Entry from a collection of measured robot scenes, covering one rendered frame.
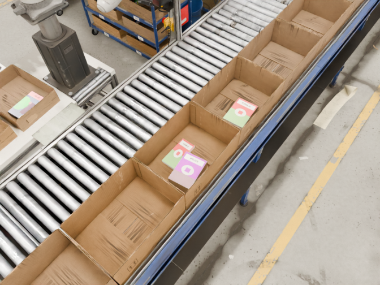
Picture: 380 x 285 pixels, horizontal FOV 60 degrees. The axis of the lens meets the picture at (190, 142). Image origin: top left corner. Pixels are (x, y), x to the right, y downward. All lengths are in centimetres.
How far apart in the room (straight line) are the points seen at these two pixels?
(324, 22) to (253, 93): 79
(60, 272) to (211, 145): 85
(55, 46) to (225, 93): 95
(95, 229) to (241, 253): 115
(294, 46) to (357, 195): 122
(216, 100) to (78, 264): 103
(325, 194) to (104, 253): 172
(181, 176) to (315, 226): 131
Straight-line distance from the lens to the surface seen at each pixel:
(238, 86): 187
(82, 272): 146
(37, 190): 184
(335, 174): 274
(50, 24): 197
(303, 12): 245
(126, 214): 149
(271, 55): 208
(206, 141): 163
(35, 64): 243
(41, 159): 192
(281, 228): 244
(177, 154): 157
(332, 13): 240
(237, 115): 165
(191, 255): 168
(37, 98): 216
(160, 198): 149
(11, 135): 204
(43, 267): 150
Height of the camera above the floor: 224
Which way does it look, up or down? 56 degrees down
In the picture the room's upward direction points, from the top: 2 degrees counter-clockwise
